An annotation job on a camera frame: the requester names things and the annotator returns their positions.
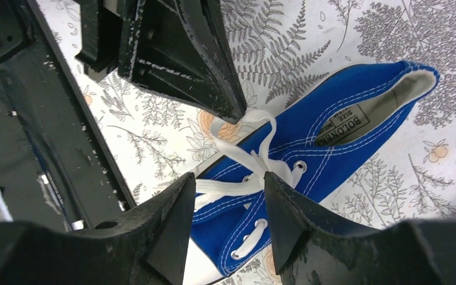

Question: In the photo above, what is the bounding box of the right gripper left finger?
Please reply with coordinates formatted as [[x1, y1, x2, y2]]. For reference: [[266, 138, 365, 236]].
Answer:
[[0, 173, 196, 284]]

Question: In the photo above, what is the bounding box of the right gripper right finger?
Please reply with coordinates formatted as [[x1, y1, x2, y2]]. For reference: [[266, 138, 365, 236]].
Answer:
[[264, 172, 456, 284]]

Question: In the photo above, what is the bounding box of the floral patterned mat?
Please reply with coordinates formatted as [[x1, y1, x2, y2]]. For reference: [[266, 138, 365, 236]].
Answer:
[[39, 1, 456, 228]]

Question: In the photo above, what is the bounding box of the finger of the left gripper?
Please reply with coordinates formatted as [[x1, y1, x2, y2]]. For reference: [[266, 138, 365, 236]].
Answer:
[[202, 1, 247, 118]]

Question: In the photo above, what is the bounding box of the blue canvas sneaker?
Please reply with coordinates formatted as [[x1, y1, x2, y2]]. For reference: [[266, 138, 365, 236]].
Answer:
[[191, 61, 440, 277]]

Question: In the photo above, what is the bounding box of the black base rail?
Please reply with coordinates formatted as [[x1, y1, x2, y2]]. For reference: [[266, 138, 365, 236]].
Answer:
[[0, 1, 136, 232]]

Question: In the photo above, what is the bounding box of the white shoelace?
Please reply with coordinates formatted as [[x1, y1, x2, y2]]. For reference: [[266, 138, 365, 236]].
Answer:
[[181, 106, 319, 274]]

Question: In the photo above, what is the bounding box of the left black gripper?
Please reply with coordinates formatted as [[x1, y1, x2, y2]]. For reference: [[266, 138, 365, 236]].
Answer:
[[76, 1, 241, 124]]

